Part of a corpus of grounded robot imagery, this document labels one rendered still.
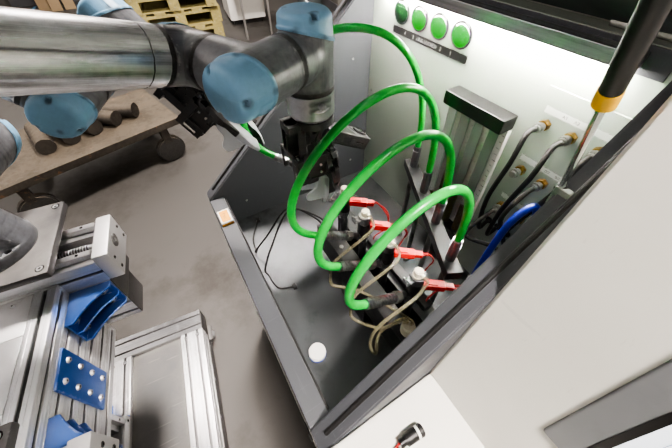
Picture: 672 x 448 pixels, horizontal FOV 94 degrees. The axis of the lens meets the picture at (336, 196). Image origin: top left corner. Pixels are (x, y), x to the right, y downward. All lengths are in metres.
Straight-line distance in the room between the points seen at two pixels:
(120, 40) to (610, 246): 0.53
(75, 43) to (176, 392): 1.33
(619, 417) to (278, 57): 0.53
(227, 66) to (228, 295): 1.61
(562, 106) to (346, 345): 0.64
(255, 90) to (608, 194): 0.36
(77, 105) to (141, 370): 1.22
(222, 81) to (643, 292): 0.46
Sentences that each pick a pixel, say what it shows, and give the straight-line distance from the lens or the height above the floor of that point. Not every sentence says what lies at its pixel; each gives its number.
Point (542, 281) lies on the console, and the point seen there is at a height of 1.27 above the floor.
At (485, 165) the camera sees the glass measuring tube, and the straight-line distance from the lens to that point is 0.72.
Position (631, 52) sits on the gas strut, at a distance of 0.32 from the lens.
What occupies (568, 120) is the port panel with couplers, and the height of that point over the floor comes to 1.32.
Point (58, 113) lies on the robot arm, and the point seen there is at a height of 1.36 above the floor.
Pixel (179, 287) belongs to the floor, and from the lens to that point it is 2.02.
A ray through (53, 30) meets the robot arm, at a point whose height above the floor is 1.50.
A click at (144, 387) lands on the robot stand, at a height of 0.21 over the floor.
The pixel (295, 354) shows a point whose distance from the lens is 0.68.
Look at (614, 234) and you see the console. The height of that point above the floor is 1.36.
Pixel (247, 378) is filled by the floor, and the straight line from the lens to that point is 1.70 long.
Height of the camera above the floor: 1.60
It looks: 45 degrees down
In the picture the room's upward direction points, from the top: 1 degrees counter-clockwise
